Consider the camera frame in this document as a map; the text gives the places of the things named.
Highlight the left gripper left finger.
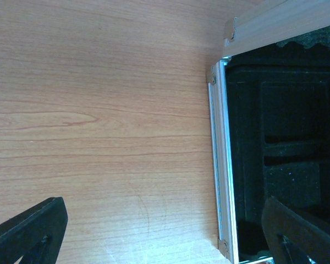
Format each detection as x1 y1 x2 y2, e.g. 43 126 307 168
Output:
0 197 68 263

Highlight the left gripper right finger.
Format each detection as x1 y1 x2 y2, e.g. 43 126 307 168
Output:
261 197 330 263

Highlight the aluminium poker case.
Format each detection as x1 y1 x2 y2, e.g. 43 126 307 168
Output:
206 1 330 263

